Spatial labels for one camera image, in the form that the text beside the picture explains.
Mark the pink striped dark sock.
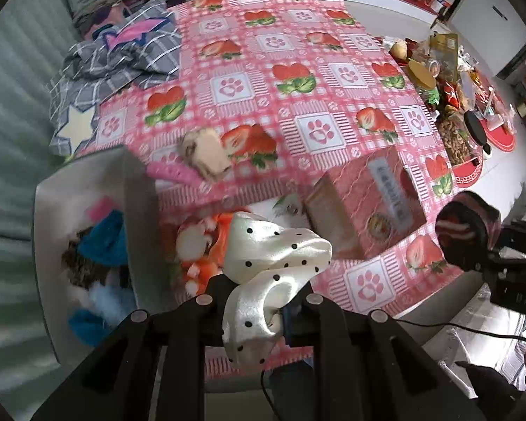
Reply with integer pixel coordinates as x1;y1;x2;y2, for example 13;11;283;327
435;191;502;250

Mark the pink plastic stool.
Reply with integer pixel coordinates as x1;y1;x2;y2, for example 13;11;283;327
74;2;131;40

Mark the light blue fluffy cloth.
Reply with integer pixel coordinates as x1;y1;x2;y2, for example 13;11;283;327
88;281;136;328

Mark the pink tissue box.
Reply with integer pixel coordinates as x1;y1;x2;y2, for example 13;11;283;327
304;146;426;260

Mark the leopard print scrunchie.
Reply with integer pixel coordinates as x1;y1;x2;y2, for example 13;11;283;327
61;227;111;290

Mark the black cable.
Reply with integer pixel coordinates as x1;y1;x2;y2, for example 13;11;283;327
394;318;526;343

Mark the white polka dot scrunchie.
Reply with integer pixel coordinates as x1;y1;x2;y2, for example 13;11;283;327
222;212;332;373

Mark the grey plaid star cloth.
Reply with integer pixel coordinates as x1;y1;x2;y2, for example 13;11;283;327
47;0;182;158

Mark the beige knitted sock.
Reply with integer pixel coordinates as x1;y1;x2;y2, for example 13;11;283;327
179;127;232;181

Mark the white storage box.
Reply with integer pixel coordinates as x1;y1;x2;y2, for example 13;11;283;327
32;146;172;370

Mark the black round lid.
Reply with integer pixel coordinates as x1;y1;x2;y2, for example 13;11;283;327
464;110;487;147

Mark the orange white tissue pack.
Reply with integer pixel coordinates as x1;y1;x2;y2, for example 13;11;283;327
161;209;291;299

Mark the pink strawberry paw tablecloth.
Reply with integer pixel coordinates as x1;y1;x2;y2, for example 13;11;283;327
89;0;459;315

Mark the jar with yellow lid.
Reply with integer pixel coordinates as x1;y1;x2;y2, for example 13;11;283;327
407;59;436;90

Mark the red round tray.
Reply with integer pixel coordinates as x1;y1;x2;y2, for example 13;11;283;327
437;112;516;189

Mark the pink cloth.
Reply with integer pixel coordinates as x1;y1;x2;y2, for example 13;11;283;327
86;196;119;223

